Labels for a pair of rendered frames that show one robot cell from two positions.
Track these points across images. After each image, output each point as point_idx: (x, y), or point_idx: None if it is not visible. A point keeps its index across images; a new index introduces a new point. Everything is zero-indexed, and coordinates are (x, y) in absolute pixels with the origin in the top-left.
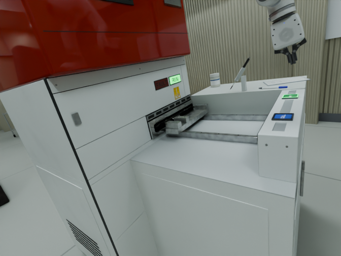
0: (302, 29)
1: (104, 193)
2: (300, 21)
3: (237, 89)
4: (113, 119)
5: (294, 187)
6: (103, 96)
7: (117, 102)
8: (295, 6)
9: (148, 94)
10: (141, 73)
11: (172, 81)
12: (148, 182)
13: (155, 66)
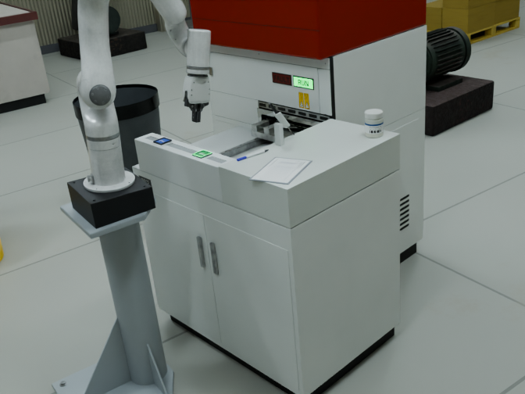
0: (183, 91)
1: (218, 132)
2: (184, 84)
3: (298, 142)
4: (231, 85)
5: (137, 168)
6: (227, 65)
7: (236, 74)
8: (187, 69)
9: (263, 82)
10: (260, 59)
11: (298, 83)
12: None
13: (276, 57)
